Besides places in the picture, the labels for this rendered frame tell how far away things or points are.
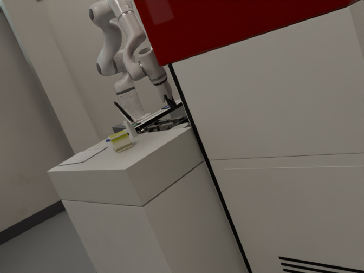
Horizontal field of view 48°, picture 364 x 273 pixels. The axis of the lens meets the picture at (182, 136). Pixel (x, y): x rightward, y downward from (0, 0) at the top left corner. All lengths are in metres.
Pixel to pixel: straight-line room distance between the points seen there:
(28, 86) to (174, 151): 3.24
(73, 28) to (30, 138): 1.30
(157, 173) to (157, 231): 0.20
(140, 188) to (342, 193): 0.65
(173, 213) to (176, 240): 0.10
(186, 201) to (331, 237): 0.52
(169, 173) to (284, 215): 0.44
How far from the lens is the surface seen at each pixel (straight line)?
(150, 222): 1.45
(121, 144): 1.64
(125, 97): 2.43
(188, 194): 1.56
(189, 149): 1.56
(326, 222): 1.44
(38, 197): 4.68
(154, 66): 1.87
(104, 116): 4.77
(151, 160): 1.44
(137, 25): 1.95
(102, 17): 2.16
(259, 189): 1.51
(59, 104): 4.38
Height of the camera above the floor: 1.31
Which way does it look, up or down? 13 degrees down
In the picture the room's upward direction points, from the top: 22 degrees counter-clockwise
